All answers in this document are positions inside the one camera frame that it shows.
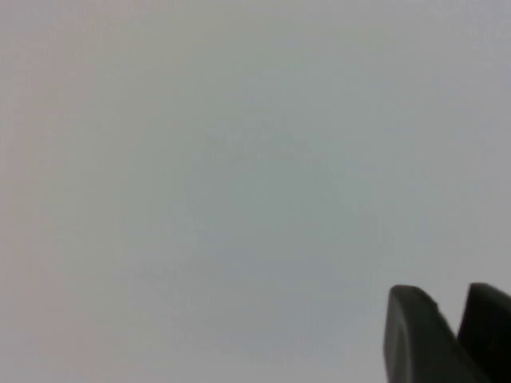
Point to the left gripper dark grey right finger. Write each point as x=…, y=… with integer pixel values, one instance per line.
x=489, y=331

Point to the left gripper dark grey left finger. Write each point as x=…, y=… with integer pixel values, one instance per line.
x=419, y=343

